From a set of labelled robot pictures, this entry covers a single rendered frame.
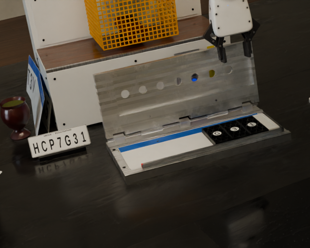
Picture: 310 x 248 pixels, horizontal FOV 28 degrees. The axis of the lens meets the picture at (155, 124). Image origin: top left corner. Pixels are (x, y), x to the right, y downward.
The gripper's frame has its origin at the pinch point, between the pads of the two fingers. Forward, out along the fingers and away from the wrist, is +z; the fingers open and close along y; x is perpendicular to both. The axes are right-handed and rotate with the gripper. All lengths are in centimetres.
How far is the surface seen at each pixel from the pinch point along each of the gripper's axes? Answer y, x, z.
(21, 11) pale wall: -48, 176, -13
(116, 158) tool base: -35.8, -2.2, 19.0
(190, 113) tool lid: -12.9, 6.4, 14.5
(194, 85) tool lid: -10.2, 7.5, 7.4
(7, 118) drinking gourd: -61, 24, 8
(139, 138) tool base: -27.9, 6.6, 17.8
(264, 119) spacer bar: 4.6, -1.8, 18.8
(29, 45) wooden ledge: -49, 120, -1
